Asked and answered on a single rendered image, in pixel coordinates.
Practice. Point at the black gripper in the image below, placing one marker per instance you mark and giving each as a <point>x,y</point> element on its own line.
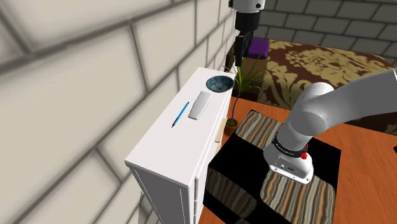
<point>247,21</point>

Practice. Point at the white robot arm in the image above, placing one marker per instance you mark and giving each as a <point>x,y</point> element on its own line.
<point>310,124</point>

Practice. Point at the purple cushioned wooden stool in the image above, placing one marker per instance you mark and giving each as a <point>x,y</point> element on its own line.
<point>259,49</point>

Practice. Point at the green potted plant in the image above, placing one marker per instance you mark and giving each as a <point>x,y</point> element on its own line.
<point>245,79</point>

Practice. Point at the blue ceramic bowl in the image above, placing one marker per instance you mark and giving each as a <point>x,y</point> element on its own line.
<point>219,84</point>

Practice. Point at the bed with brown floral cover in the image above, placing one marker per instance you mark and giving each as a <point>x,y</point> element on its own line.
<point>313,66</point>

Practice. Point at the white remote control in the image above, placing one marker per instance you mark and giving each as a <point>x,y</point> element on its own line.
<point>200,105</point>

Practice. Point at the blue pen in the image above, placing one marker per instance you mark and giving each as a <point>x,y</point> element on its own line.
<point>181,114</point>

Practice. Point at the striped patterned robot stand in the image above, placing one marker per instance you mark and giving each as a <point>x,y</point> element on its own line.
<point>238,164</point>

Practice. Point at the white chest of drawers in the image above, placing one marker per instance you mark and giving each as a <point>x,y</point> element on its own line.
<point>173,149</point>

